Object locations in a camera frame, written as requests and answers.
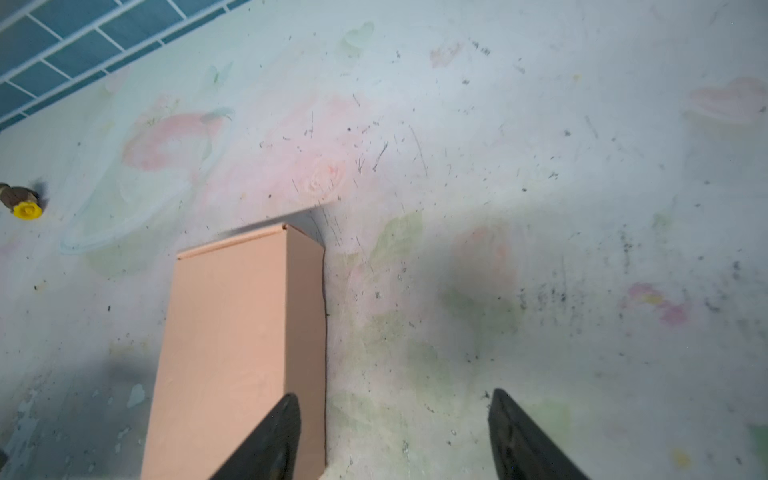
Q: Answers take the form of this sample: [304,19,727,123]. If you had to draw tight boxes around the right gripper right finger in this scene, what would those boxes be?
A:
[488,388,589,480]

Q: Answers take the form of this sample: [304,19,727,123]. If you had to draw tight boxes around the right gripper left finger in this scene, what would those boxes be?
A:
[211,393,302,480]

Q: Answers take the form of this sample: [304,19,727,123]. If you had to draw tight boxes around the orange cardboard paper box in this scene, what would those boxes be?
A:
[141,223,327,479]

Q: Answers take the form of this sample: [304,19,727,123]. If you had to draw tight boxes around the small brown yellow toy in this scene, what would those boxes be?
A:
[0,183,43,220]

